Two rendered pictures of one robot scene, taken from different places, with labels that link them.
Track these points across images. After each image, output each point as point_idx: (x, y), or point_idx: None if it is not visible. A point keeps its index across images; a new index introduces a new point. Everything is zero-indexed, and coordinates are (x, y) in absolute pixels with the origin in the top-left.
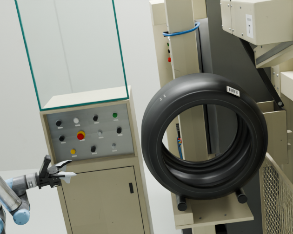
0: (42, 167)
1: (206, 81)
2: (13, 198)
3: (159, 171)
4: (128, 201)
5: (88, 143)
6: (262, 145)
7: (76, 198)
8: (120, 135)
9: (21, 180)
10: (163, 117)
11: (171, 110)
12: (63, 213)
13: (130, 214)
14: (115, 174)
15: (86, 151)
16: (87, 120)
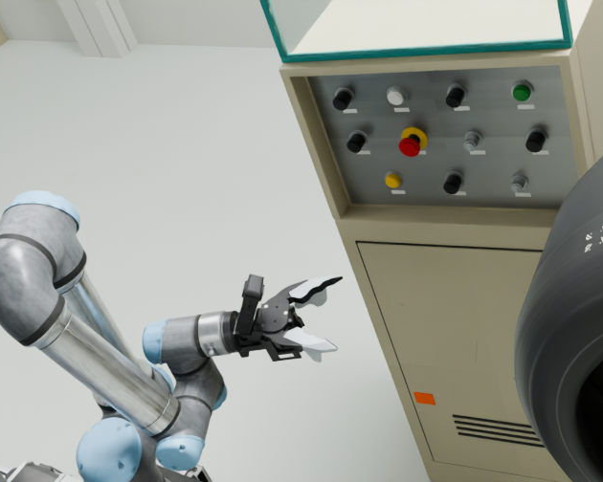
0: (239, 313)
1: None
2: (149, 407)
3: (570, 469)
4: None
5: (437, 164)
6: None
7: (409, 305)
8: (543, 153)
9: (186, 339)
10: (582, 327)
11: None
12: (376, 329)
13: None
14: (521, 266)
15: (435, 184)
16: (432, 99)
